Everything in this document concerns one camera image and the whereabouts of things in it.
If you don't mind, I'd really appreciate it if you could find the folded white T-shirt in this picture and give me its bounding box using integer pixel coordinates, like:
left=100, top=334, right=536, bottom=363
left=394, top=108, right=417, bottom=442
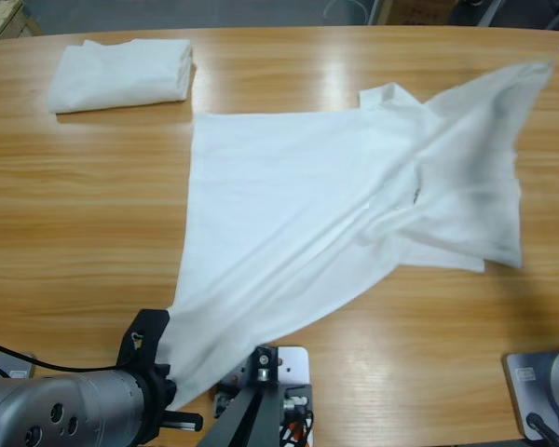
left=45, top=38, right=196, bottom=115

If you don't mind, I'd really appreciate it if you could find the orange clamp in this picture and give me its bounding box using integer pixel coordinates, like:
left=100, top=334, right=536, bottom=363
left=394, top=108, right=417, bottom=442
left=279, top=415, right=316, bottom=447

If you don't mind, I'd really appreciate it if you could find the white T-shirt with small print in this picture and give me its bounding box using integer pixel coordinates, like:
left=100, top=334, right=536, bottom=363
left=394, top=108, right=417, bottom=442
left=165, top=59, right=555, bottom=411

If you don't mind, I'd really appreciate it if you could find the black base cable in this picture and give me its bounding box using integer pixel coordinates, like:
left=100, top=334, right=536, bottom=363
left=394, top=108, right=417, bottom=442
left=525, top=412, right=559, bottom=447

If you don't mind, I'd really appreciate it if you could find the white mount plate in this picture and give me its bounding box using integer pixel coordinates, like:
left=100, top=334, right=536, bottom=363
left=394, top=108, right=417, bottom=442
left=221, top=345, right=312, bottom=387

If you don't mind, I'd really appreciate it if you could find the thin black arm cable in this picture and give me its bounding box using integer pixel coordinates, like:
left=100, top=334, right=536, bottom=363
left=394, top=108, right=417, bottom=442
left=0, top=337, right=122, bottom=373

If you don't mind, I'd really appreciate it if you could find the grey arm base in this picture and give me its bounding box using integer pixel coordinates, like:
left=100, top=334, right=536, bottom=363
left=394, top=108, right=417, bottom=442
left=0, top=352, right=36, bottom=381
left=502, top=345, right=559, bottom=441

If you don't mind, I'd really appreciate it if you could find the brown cardboard box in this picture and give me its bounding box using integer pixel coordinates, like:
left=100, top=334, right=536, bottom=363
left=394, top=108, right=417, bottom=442
left=381, top=0, right=453, bottom=25

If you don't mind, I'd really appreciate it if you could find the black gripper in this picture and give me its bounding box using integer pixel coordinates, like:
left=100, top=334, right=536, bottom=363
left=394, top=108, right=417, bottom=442
left=116, top=307, right=204, bottom=446

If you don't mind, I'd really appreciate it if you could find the wooden pallet stack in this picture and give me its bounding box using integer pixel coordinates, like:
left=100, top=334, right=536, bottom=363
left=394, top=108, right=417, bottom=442
left=0, top=0, right=43, bottom=42

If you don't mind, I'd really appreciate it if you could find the dark camera post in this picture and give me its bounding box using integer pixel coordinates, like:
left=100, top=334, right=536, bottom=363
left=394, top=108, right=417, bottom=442
left=199, top=345, right=280, bottom=447

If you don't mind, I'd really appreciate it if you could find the silver bracket fitting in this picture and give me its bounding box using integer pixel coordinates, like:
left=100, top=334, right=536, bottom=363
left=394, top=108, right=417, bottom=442
left=213, top=390, right=237, bottom=416
left=282, top=393, right=308, bottom=415

